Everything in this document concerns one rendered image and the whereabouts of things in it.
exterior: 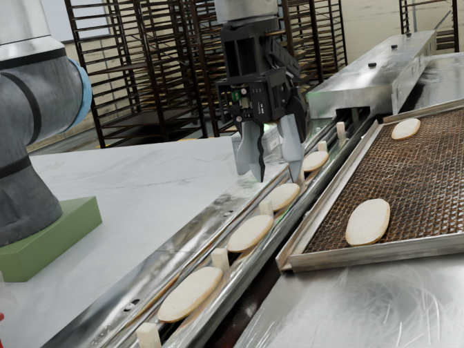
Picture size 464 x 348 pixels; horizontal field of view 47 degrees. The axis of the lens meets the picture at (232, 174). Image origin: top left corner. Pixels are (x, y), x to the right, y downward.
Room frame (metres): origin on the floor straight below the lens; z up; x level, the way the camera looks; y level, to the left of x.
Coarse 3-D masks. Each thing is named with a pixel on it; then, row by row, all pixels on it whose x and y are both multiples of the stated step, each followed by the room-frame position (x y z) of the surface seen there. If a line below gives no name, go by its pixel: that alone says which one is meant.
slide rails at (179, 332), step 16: (336, 128) 1.05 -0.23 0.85; (352, 128) 1.03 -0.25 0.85; (336, 144) 0.93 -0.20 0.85; (288, 176) 0.79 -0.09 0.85; (256, 208) 0.67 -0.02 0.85; (240, 224) 0.62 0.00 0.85; (272, 224) 0.60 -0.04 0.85; (224, 240) 0.58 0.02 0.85; (208, 256) 0.55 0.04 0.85; (240, 256) 0.53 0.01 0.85; (192, 272) 0.51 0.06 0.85; (160, 304) 0.46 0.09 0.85; (208, 304) 0.44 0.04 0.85; (144, 320) 0.43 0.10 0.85; (192, 320) 0.42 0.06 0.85; (176, 336) 0.40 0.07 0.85
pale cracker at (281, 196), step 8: (288, 184) 0.72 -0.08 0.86; (296, 184) 0.72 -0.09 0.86; (272, 192) 0.69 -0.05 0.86; (280, 192) 0.69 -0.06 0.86; (288, 192) 0.68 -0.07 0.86; (296, 192) 0.69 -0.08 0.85; (272, 200) 0.66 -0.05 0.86; (280, 200) 0.66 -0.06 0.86; (288, 200) 0.67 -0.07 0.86; (280, 208) 0.65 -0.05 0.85
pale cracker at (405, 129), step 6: (408, 120) 0.77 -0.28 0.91; (414, 120) 0.76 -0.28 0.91; (396, 126) 0.76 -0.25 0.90; (402, 126) 0.75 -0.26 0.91; (408, 126) 0.73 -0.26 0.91; (414, 126) 0.73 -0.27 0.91; (396, 132) 0.73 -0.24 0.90; (402, 132) 0.72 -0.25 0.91; (408, 132) 0.72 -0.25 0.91; (414, 132) 0.72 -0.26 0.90; (396, 138) 0.72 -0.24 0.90; (402, 138) 0.71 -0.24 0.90
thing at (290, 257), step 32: (384, 128) 0.82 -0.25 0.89; (448, 128) 0.69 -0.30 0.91; (352, 160) 0.67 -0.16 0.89; (352, 192) 0.55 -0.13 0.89; (416, 192) 0.49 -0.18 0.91; (448, 224) 0.39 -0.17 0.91; (288, 256) 0.42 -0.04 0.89; (320, 256) 0.39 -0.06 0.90; (352, 256) 0.38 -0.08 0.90; (384, 256) 0.37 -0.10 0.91; (416, 256) 0.36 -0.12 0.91
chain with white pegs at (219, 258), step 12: (324, 144) 0.88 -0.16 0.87; (300, 180) 0.75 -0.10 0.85; (264, 204) 0.63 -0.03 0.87; (216, 252) 0.51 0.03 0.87; (240, 252) 0.56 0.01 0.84; (216, 264) 0.51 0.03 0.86; (228, 264) 0.51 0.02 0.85; (144, 324) 0.39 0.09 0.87; (180, 324) 0.44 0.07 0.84; (144, 336) 0.38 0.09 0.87; (156, 336) 0.39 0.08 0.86; (168, 336) 0.42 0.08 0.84
